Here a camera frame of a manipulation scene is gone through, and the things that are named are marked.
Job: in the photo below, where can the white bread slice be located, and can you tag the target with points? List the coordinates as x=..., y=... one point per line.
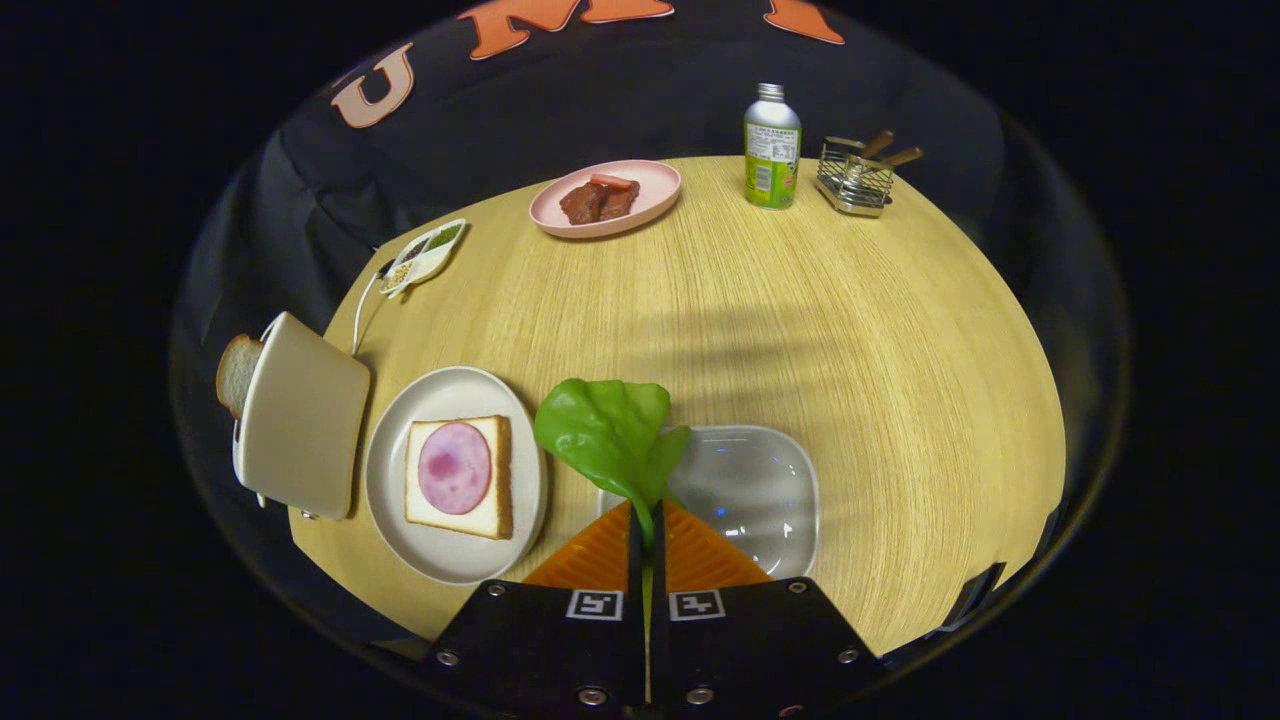
x=425, y=505

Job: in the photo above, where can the brown meat piece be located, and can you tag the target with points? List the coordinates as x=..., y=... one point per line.
x=580, y=204
x=620, y=202

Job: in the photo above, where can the pink ham slice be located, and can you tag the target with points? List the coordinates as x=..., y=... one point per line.
x=455, y=468

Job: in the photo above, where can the clear plastic tray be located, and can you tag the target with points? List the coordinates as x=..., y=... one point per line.
x=750, y=490

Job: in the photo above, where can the toasted bread slice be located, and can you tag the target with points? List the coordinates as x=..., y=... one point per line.
x=238, y=372

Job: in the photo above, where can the black backdrop cloth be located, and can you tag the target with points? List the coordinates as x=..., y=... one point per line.
x=560, y=110

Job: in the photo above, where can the pink plate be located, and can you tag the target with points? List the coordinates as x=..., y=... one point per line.
x=655, y=190

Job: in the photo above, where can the green lettuce leaf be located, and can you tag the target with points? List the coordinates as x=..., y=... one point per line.
x=600, y=425

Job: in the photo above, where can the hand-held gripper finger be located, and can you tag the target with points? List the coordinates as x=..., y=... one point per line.
x=634, y=570
x=658, y=580

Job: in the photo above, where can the green bottle with silver cap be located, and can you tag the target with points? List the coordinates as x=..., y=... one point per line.
x=772, y=150

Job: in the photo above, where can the red sausage piece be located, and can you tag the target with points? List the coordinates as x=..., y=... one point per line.
x=612, y=181

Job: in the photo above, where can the white toaster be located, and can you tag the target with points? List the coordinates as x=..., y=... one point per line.
x=305, y=420

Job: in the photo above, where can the white round plate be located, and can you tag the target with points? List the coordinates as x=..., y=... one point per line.
x=440, y=390

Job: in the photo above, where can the white divided bean dish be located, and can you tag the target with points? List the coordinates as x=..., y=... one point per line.
x=425, y=260

